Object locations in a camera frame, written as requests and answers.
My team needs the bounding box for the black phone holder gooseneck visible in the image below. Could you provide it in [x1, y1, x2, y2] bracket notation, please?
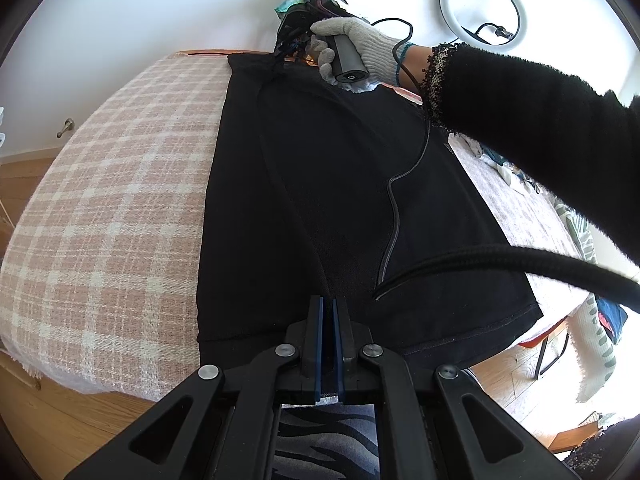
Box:
[472, 22, 515, 44]

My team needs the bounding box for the right hand white glove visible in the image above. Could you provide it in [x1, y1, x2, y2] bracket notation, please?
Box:
[308, 18, 407, 92]

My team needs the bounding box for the black t-shirt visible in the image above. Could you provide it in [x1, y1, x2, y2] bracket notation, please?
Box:
[196, 54, 541, 368]

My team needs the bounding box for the pink plaid table cloth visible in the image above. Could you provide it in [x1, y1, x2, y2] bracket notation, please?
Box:
[1, 53, 231, 401]

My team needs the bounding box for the right forearm black sleeve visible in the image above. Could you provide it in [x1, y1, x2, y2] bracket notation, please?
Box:
[400, 44, 639, 261]

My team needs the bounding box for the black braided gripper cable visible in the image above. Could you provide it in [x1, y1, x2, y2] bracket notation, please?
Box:
[374, 244, 640, 306]

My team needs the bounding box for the orange leaf pattern sheet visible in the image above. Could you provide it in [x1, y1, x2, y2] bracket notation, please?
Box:
[176, 49, 271, 56]

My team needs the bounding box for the white ring light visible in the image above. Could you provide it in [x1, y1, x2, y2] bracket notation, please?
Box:
[439, 0, 527, 53]

